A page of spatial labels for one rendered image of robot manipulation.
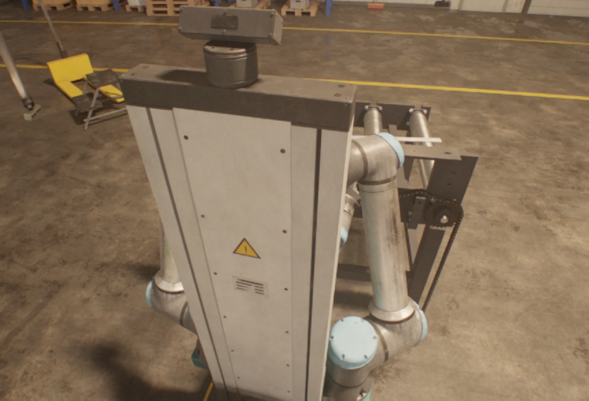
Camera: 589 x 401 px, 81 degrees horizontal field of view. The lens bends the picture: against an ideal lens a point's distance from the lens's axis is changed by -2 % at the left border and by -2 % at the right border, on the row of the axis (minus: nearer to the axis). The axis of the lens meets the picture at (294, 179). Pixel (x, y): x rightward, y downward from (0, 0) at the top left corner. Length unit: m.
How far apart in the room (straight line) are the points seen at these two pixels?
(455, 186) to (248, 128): 1.33
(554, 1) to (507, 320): 9.74
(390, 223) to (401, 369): 1.29
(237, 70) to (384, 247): 0.77
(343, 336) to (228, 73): 0.92
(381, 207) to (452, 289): 1.64
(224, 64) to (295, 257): 0.36
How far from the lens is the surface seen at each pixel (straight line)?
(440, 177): 1.69
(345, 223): 1.38
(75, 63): 6.10
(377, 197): 1.04
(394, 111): 2.53
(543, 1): 11.43
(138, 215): 3.15
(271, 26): 0.47
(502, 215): 3.34
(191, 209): 0.66
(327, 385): 1.39
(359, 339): 1.19
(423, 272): 2.09
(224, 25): 0.49
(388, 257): 1.12
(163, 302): 1.36
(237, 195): 0.60
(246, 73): 0.48
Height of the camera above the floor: 1.97
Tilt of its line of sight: 37 degrees down
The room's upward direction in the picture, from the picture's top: straight up
